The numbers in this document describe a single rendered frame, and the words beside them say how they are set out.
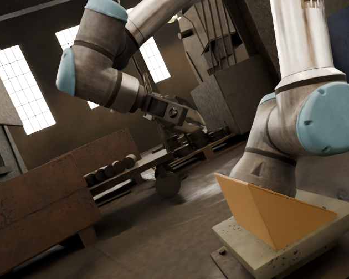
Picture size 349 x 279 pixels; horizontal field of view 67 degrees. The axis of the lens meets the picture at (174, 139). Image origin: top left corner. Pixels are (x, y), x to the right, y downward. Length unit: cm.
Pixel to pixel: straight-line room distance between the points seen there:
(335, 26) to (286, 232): 302
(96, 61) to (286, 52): 42
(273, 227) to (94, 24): 60
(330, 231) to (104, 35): 69
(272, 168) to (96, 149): 289
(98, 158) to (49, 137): 835
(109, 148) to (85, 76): 291
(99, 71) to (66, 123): 1109
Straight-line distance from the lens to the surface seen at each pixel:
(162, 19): 78
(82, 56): 59
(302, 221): 74
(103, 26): 61
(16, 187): 195
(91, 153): 345
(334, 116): 62
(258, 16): 298
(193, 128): 69
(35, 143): 1182
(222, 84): 286
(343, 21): 356
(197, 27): 550
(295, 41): 67
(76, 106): 1171
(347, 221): 79
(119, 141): 347
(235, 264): 93
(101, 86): 58
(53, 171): 192
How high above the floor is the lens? 49
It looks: 3 degrees down
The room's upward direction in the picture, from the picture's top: 25 degrees counter-clockwise
